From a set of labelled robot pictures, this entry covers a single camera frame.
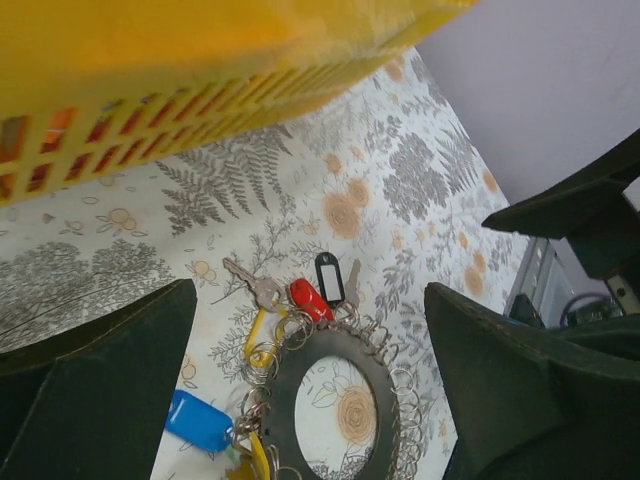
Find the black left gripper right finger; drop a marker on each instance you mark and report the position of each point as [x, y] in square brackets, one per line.
[531, 403]

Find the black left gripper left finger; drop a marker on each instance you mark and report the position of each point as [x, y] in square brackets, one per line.
[91, 402]

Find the key with black tag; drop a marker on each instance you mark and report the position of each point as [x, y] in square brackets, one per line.
[336, 292]

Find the key with blue tag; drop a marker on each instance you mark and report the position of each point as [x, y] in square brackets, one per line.
[198, 423]

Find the yellow plastic shopping basket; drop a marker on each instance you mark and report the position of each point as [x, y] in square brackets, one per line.
[92, 87]

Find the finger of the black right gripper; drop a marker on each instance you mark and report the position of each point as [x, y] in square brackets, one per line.
[588, 209]

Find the large silver keyring with chain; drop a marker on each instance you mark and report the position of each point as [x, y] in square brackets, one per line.
[326, 399]

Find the floral table mat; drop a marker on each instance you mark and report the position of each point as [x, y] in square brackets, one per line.
[384, 177]

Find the key with yellow tag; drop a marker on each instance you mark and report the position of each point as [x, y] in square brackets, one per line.
[269, 297]

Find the key with red tag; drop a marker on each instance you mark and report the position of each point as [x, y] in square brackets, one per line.
[309, 300]

